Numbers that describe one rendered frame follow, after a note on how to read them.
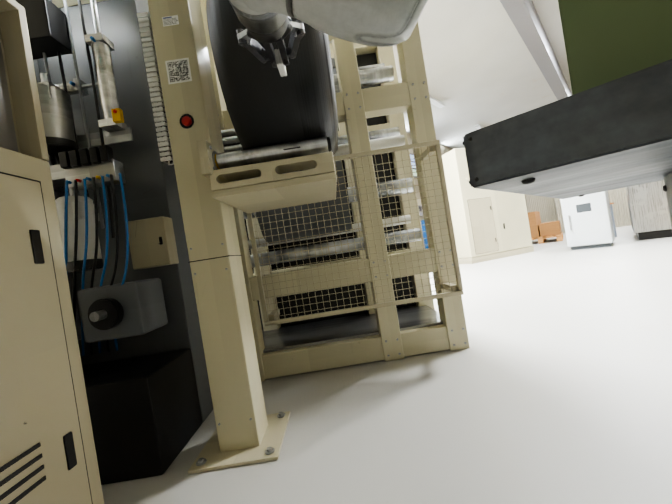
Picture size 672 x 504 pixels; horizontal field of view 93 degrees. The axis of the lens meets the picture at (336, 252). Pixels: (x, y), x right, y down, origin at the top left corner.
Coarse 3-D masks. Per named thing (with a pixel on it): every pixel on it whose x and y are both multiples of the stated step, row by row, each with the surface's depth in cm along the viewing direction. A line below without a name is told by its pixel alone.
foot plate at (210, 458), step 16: (272, 416) 118; (288, 416) 116; (272, 432) 107; (208, 448) 103; (256, 448) 99; (272, 448) 97; (192, 464) 96; (208, 464) 95; (224, 464) 93; (240, 464) 93
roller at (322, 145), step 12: (276, 144) 93; (288, 144) 92; (300, 144) 92; (312, 144) 92; (324, 144) 92; (216, 156) 92; (228, 156) 92; (240, 156) 92; (252, 156) 92; (264, 156) 92; (276, 156) 93; (288, 156) 93
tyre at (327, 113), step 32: (224, 0) 79; (224, 32) 79; (320, 32) 82; (224, 64) 81; (256, 64) 80; (320, 64) 83; (224, 96) 86; (256, 96) 84; (288, 96) 84; (320, 96) 86; (256, 128) 89; (288, 128) 91; (320, 128) 92
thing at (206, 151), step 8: (200, 144) 88; (208, 144) 90; (200, 152) 88; (208, 152) 89; (216, 152) 95; (200, 160) 88; (208, 160) 88; (208, 168) 88; (216, 168) 92; (208, 176) 91
